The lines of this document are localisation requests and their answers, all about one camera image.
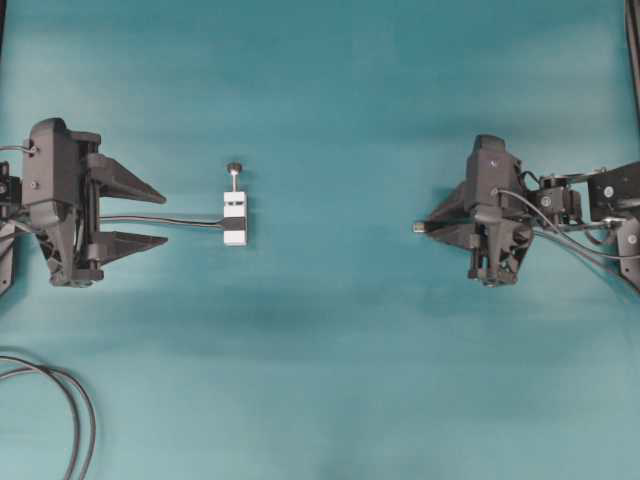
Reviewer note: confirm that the black vertical frame post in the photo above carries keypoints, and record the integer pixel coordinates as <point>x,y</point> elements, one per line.
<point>632,32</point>

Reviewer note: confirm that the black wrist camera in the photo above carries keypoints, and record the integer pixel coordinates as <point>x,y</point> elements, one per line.
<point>51,175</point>
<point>491,168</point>

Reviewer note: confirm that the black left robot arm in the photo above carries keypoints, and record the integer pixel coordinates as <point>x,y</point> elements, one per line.
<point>15,218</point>

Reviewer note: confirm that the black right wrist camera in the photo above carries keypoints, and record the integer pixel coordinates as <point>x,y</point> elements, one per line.
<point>491,168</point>

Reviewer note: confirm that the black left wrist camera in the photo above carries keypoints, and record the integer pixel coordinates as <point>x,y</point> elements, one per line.
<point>51,175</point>

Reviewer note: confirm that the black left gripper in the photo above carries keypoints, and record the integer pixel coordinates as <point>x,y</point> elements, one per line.
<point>67,244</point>

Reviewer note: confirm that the white female USB connector block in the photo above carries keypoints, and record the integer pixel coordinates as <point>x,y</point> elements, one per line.
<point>235,211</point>

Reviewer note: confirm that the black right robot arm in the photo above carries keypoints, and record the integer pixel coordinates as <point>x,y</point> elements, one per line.
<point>594,214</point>

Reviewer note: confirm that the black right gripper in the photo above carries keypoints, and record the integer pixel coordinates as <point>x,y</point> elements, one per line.
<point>498,235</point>

